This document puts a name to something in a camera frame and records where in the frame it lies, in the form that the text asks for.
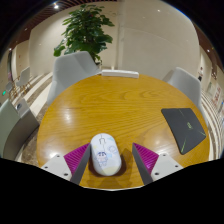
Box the green leafy potted plant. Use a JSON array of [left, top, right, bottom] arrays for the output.
[[53, 3, 116, 67]]

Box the white printed computer mouse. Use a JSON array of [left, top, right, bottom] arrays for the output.
[[90, 132, 123, 177]]

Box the white flat rectangular box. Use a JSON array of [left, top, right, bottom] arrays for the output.
[[101, 68, 140, 80]]

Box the dark grey green-lined mouse pad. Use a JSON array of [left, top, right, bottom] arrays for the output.
[[160, 107, 208, 156]]

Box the small white distant chair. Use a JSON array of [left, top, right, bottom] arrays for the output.
[[14, 65, 33, 95]]

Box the grey green lounge chair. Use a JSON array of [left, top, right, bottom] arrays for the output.
[[0, 98, 41, 162]]

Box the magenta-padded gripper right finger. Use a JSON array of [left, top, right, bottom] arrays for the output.
[[131, 142, 185, 186]]

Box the light grey shell chair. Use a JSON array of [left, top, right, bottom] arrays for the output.
[[162, 66, 210, 128], [45, 50, 102, 107]]

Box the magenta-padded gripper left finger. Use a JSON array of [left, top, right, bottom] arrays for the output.
[[40, 142, 92, 186]]

